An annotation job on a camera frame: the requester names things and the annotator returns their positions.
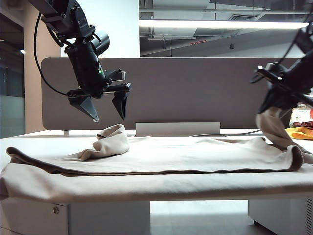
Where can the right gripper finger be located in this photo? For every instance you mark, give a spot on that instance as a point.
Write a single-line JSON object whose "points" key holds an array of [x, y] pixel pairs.
{"points": [[287, 107], [266, 102]]}

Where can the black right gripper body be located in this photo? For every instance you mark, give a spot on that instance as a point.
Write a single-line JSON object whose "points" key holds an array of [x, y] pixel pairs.
{"points": [[291, 83]]}

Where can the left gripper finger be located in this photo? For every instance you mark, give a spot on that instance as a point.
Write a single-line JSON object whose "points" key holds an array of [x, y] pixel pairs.
{"points": [[121, 102], [85, 106]]}

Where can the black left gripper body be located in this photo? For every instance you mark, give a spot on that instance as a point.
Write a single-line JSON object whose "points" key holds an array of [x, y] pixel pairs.
{"points": [[88, 71]]}

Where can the beige T-shirt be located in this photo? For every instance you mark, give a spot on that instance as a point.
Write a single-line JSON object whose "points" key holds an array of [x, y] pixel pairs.
{"points": [[156, 156]]}

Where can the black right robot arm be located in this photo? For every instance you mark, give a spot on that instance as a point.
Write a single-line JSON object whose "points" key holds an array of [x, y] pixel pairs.
{"points": [[305, 39]]}

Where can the printed plastic snack bag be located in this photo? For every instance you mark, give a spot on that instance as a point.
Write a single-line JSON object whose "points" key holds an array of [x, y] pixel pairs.
{"points": [[303, 117]]}

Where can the yellow cloth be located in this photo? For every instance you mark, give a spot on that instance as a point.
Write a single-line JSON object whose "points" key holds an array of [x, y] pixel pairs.
{"points": [[300, 134]]}

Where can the grey felt desk partition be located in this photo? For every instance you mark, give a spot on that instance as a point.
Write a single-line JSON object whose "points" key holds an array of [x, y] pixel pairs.
{"points": [[183, 93]]}

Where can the ceiling air vent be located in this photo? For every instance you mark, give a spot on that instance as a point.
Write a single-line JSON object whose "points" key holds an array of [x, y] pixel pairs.
{"points": [[243, 17]]}

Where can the long ceiling strip light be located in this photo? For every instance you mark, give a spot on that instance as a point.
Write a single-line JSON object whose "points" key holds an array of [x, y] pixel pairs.
{"points": [[220, 24]]}

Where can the red ceiling sign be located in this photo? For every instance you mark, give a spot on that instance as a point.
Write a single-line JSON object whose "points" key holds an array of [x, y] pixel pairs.
{"points": [[198, 42]]}

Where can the white vented cabinet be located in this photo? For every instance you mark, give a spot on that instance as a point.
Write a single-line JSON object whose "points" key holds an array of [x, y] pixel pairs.
{"points": [[281, 215]]}

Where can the grey desk leg panel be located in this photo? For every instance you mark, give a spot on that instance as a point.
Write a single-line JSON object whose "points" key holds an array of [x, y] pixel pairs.
{"points": [[107, 218]]}

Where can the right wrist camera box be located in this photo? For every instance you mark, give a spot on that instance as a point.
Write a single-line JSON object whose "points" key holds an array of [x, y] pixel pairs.
{"points": [[271, 69]]}

